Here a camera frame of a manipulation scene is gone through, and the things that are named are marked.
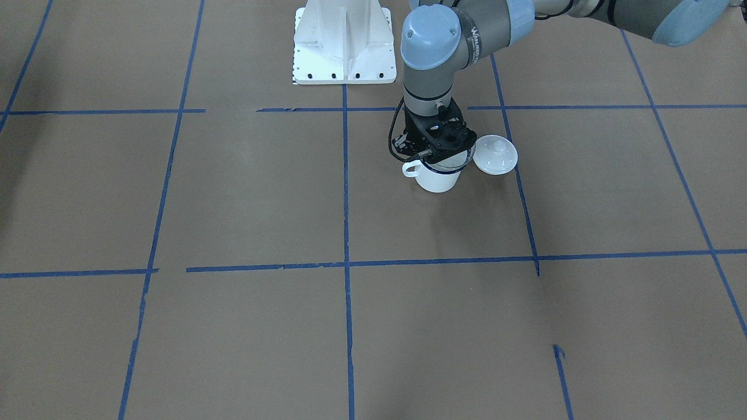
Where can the white enamel mug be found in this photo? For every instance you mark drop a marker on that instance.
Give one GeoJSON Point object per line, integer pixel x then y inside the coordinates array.
{"type": "Point", "coordinates": [428, 180]}

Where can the white enamel mug lid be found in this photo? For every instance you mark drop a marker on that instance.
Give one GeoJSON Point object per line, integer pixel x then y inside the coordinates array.
{"type": "Point", "coordinates": [495, 155]}

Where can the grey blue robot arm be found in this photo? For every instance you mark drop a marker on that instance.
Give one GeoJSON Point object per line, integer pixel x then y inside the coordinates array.
{"type": "Point", "coordinates": [439, 38]}

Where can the clear plastic funnel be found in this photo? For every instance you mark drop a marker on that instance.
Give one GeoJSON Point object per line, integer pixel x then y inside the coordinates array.
{"type": "Point", "coordinates": [453, 164]}

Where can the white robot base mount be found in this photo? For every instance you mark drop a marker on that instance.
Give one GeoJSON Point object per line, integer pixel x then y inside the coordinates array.
{"type": "Point", "coordinates": [343, 42]}

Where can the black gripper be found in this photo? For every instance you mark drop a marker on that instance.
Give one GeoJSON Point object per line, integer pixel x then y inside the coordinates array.
{"type": "Point", "coordinates": [402, 142]}

